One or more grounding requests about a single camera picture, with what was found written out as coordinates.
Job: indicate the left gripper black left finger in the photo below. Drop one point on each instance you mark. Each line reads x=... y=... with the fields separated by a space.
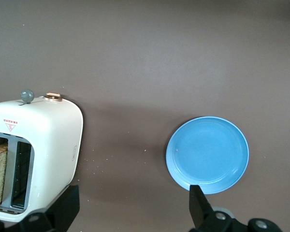
x=60 y=212

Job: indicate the blue plate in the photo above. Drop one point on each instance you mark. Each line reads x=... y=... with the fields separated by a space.
x=207 y=154

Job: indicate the cream white toaster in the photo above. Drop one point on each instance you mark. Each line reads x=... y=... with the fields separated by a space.
x=53 y=135

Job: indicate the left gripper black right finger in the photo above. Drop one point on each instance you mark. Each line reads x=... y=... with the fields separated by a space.
x=203 y=217

